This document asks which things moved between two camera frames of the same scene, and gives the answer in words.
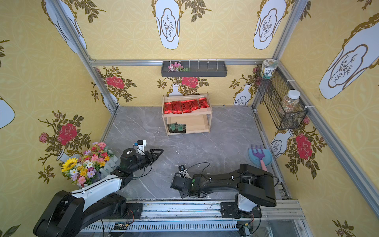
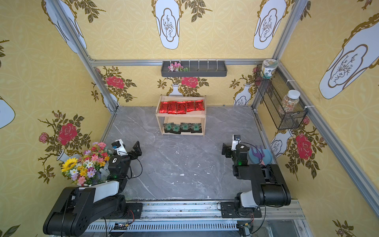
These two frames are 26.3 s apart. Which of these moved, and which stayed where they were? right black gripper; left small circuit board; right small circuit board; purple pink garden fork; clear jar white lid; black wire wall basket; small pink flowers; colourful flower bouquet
Moved: right black gripper
Stayed: purple pink garden fork; colourful flower bouquet; clear jar white lid; left small circuit board; small pink flowers; black wire wall basket; right small circuit board
